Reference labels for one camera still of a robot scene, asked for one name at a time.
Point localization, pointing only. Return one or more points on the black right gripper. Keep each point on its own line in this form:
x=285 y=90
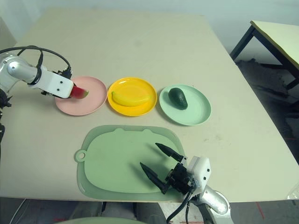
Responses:
x=180 y=177

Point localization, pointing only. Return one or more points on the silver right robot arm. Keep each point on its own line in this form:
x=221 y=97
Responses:
x=215 y=200

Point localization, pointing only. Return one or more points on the toy yellow banana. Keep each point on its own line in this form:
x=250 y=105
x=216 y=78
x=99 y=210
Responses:
x=130 y=100

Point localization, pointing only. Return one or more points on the green cutting board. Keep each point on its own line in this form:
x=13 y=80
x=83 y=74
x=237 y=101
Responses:
x=116 y=163

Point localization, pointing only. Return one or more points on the yellow round plate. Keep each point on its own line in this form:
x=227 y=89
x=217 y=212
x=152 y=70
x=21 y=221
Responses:
x=132 y=84

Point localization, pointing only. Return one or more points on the toy watermelon slice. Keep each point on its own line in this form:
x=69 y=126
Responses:
x=79 y=92

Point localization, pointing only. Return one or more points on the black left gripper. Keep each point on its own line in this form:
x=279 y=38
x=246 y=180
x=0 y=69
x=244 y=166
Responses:
x=63 y=73

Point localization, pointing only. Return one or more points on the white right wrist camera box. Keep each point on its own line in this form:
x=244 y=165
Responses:
x=201 y=172

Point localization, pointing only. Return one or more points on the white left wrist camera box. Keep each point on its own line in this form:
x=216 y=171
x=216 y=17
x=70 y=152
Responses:
x=56 y=85

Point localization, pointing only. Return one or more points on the pink round plate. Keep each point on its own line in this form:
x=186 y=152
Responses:
x=93 y=102

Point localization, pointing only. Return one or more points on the clear plastic bag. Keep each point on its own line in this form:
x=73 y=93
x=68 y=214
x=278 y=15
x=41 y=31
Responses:
x=294 y=192

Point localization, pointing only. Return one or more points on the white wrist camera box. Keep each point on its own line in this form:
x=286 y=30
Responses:
x=56 y=85
x=201 y=172

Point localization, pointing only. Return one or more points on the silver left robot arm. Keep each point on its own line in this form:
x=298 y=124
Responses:
x=16 y=70

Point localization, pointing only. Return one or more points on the toy dark green avocado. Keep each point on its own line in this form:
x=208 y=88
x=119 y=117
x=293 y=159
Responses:
x=178 y=98

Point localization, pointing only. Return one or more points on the mint green round plate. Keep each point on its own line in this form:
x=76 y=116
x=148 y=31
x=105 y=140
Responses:
x=196 y=112

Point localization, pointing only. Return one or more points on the beige side table black legs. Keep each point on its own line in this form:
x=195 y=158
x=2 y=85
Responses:
x=278 y=32

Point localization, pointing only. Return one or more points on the black metal table leg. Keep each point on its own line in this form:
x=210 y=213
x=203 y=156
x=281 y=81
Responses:
x=135 y=211
x=103 y=206

